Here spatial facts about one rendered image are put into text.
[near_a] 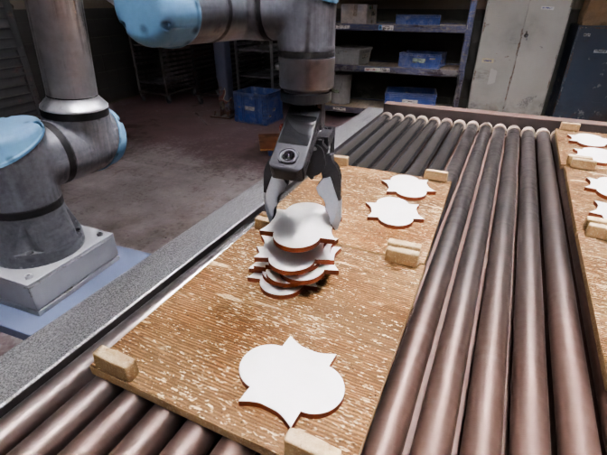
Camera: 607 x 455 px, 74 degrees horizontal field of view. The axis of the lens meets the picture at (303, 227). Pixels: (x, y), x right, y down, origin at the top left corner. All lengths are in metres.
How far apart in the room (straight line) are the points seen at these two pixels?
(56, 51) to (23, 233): 0.31
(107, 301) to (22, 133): 0.30
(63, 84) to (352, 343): 0.65
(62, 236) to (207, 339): 0.37
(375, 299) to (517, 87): 4.84
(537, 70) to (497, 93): 0.44
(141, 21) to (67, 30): 0.37
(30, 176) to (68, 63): 0.20
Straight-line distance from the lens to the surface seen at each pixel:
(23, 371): 0.68
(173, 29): 0.47
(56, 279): 0.84
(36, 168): 0.80
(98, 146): 0.87
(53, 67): 0.85
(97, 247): 0.88
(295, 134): 0.54
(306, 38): 0.54
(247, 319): 0.61
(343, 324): 0.60
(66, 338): 0.70
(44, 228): 0.83
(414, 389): 0.57
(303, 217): 0.65
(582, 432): 0.60
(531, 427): 0.57
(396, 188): 1.01
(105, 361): 0.57
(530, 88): 5.40
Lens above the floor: 1.34
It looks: 29 degrees down
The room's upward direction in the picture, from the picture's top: straight up
